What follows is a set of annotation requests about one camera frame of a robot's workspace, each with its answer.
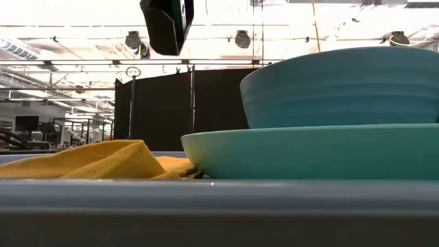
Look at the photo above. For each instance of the black monitor screen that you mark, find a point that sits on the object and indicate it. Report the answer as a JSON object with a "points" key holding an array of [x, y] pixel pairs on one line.
{"points": [[26, 123]]}

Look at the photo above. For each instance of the ribbed ventilation duct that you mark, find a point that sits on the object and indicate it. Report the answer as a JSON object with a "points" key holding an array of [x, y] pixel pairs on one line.
{"points": [[17, 49]]}

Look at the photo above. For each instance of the horizontal overhead rail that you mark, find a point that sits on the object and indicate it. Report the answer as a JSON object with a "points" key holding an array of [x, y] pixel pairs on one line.
{"points": [[85, 62]]}

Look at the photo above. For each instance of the red and black hanging reel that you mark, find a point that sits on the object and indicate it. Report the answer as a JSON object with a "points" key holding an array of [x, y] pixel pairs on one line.
{"points": [[142, 53]]}

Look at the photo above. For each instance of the black partition screen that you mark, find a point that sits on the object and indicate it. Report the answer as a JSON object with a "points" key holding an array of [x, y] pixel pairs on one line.
{"points": [[161, 113]]}

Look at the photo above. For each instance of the teal bowl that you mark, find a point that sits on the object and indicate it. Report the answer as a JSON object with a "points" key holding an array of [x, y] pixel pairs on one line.
{"points": [[343, 89]]}

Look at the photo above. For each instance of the pole with round sign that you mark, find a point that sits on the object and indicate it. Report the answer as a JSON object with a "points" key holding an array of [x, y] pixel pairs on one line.
{"points": [[131, 103]]}

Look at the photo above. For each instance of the yellow cloth napkin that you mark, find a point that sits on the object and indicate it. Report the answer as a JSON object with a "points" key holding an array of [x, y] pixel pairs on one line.
{"points": [[113, 159]]}

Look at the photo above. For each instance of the teal plate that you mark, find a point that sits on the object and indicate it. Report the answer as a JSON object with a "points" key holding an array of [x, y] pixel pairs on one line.
{"points": [[308, 154]]}

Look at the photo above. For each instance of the blue plastic tray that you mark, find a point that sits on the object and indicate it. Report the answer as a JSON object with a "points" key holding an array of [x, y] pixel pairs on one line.
{"points": [[205, 197]]}

